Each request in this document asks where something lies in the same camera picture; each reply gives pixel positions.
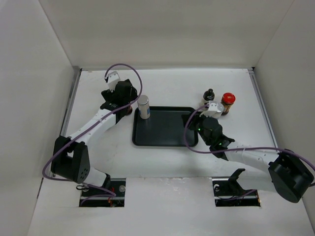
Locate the silver lid blue jar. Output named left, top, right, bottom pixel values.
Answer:
left=137, top=95, right=150, bottom=119

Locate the black cap white bottle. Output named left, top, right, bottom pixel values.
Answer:
left=201, top=88, right=215, bottom=105

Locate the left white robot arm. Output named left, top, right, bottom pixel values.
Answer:
left=51, top=79, right=138, bottom=196

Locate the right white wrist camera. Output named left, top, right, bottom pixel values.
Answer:
left=199, top=101, right=224, bottom=119

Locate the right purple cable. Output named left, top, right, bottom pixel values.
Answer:
left=184, top=104, right=315, bottom=186

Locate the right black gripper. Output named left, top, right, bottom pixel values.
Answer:
left=182, top=109, right=212, bottom=146

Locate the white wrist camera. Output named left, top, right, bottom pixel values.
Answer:
left=199, top=101, right=224, bottom=119
left=104, top=71, right=120, bottom=92

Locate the red lid jar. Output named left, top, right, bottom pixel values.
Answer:
left=126, top=106, right=132, bottom=116
left=221, top=92, right=236, bottom=116

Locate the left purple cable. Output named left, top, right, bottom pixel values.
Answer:
left=42, top=63, right=144, bottom=205

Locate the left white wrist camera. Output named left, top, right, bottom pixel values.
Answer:
left=104, top=71, right=120, bottom=92

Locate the purple cable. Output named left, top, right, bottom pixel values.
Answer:
left=42, top=63, right=144, bottom=205
left=184, top=104, right=315, bottom=186

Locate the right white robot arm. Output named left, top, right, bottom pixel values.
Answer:
left=182, top=111, right=315, bottom=203

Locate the black plastic tray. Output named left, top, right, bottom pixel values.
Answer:
left=132, top=106, right=194, bottom=147

